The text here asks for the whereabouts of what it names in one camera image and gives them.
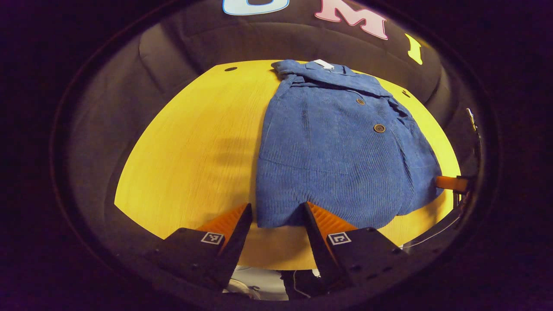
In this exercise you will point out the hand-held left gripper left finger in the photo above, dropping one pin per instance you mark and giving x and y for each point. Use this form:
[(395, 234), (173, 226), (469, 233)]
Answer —
[(235, 250)]

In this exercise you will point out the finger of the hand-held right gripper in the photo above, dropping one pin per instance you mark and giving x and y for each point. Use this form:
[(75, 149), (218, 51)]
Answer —
[(451, 183)]

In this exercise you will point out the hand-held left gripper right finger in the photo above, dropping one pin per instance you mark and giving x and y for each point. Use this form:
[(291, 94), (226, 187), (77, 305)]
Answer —
[(319, 255)]

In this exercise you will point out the dark cloth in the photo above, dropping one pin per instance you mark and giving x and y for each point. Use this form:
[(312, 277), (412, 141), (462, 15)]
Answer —
[(302, 283)]

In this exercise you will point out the white shoe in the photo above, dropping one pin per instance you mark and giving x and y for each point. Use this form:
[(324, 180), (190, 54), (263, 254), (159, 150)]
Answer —
[(242, 288)]

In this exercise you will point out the black backdrop cloth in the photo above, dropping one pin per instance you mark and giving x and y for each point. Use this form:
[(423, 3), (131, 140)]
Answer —
[(173, 47)]

